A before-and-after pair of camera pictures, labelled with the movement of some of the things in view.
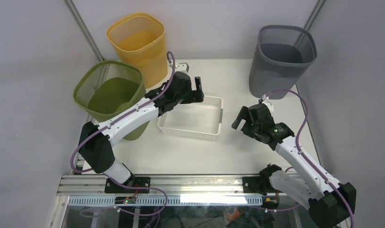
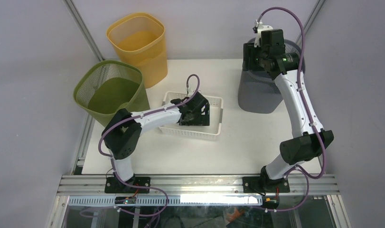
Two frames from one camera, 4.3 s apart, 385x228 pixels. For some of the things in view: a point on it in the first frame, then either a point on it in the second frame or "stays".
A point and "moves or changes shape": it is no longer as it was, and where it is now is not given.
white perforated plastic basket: (201, 120) stays
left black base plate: (111, 186) stays
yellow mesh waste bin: (139, 40) stays
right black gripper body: (250, 128) → (257, 56)
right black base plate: (257, 185) stays
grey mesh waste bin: (281, 55) moves or changes shape
